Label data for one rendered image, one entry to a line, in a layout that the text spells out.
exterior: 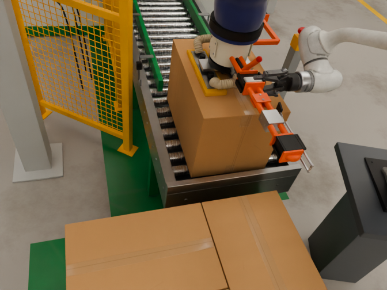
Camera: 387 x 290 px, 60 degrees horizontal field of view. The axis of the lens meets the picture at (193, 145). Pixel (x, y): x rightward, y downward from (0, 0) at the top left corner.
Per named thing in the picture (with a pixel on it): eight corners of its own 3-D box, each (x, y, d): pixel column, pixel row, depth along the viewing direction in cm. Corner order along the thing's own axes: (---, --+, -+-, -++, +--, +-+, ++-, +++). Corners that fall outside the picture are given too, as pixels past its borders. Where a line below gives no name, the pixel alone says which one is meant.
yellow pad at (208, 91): (186, 52, 165) (187, 43, 162) (205, 52, 168) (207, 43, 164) (204, 96, 144) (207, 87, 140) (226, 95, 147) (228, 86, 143)
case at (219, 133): (166, 98, 201) (172, 38, 172) (228, 95, 212) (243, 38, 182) (190, 178, 163) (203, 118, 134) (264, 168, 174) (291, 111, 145)
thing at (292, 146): (269, 144, 115) (273, 134, 111) (288, 142, 117) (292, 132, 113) (279, 163, 109) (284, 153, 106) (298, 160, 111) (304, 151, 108)
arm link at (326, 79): (302, 97, 144) (296, 69, 146) (333, 95, 148) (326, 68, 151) (318, 88, 134) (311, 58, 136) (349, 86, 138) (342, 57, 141)
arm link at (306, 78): (308, 96, 140) (295, 97, 139) (298, 83, 146) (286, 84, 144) (317, 79, 134) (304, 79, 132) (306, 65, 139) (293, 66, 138)
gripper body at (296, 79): (303, 79, 133) (283, 80, 130) (295, 95, 139) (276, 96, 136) (295, 68, 137) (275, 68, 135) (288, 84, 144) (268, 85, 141)
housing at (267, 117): (257, 119, 123) (260, 110, 120) (273, 117, 125) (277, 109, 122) (264, 132, 119) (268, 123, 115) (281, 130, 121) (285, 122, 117)
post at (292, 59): (247, 152, 256) (293, 33, 183) (255, 151, 258) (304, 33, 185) (251, 159, 252) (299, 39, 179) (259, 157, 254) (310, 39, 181)
